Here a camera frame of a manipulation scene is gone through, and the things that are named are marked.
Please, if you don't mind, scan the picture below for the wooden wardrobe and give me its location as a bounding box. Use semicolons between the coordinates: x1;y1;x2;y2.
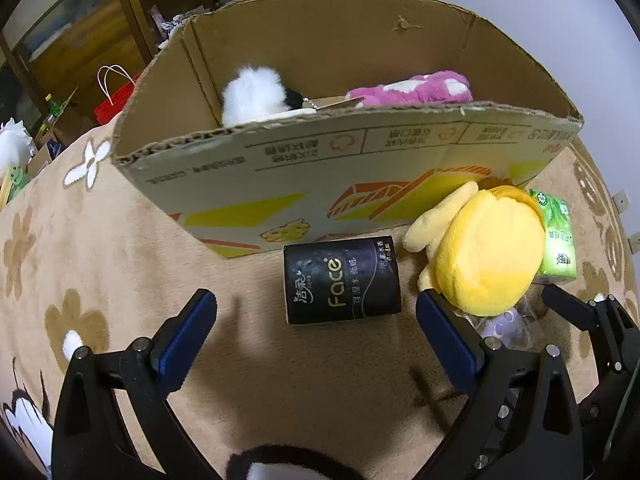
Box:
0;0;291;126

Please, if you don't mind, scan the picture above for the pink plush toy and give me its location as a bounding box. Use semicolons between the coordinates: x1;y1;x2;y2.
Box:
345;71;474;107

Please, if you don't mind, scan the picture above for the beige flower printed blanket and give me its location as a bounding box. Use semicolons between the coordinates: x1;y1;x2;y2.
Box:
0;125;640;480

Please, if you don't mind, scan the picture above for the green and yellow toy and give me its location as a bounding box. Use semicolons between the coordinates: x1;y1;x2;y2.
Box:
0;165;26;206

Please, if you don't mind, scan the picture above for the red gift bag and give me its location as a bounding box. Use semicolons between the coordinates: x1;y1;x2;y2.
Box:
95;65;143;126

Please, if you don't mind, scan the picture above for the black tissue pack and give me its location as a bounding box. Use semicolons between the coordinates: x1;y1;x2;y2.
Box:
282;236;402;326

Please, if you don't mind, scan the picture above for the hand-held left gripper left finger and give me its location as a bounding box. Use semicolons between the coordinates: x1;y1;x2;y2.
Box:
50;287;231;480

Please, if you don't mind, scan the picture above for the green tissue pack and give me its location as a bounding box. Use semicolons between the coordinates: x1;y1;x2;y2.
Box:
527;188;578;281

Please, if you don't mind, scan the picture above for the cardboard box with bottles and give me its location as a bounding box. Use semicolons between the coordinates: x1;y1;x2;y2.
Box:
30;87;81;161

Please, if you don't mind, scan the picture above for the white round plush toy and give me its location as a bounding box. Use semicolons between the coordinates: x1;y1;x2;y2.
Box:
0;119;36;166

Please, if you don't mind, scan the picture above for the printed cardboard box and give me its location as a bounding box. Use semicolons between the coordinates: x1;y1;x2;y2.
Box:
110;0;585;260

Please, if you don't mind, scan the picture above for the white fluffy plush toy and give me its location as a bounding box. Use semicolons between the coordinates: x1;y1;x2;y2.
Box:
220;66;321;127

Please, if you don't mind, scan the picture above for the clear plastic bag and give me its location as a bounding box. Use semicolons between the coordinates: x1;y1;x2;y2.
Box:
470;285;551;351

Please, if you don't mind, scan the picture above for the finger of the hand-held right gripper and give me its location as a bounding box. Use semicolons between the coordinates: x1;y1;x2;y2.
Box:
542;285;640;373

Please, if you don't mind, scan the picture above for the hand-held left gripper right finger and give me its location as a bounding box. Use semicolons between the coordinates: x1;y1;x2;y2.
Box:
415;290;586;480

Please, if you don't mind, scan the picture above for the yellow plush toy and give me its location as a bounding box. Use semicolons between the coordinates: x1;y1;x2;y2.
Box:
402;180;547;317

